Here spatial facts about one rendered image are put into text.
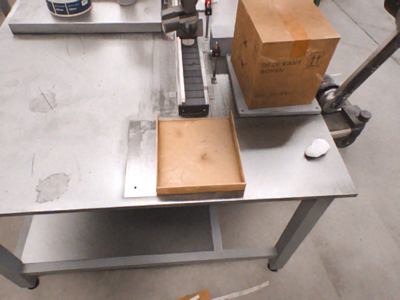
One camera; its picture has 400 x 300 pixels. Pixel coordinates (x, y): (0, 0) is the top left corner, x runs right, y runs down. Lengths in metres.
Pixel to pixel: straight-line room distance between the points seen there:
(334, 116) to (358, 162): 0.36
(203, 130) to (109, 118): 0.33
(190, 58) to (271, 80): 0.38
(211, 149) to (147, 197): 0.26
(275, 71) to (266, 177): 0.34
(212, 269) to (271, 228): 0.41
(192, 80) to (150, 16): 0.50
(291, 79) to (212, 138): 0.33
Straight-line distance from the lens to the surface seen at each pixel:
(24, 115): 1.24
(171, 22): 1.12
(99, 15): 1.60
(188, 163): 0.96
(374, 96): 2.85
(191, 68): 1.23
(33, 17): 1.68
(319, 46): 1.04
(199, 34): 1.22
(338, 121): 2.12
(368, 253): 1.97
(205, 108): 1.09
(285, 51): 1.00
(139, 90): 1.22
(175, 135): 1.04
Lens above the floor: 1.62
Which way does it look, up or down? 51 degrees down
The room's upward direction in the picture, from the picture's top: 2 degrees clockwise
